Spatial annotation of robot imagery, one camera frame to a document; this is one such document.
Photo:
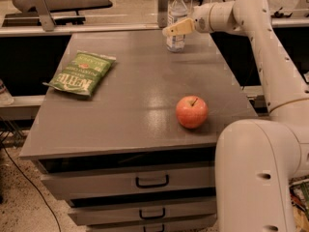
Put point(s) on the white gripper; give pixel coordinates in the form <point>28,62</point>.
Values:
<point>201,21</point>

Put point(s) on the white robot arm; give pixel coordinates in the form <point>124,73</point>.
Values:
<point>256,159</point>

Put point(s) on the red apple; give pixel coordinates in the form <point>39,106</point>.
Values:
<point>192,112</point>

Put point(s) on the green chip bag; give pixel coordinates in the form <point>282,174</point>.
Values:
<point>82,74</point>

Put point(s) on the grey drawer cabinet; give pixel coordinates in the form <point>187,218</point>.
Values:
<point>121,159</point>

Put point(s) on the black bench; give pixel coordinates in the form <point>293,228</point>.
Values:
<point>28,16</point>

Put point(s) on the metal rail frame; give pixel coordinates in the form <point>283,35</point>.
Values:
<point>131,11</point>

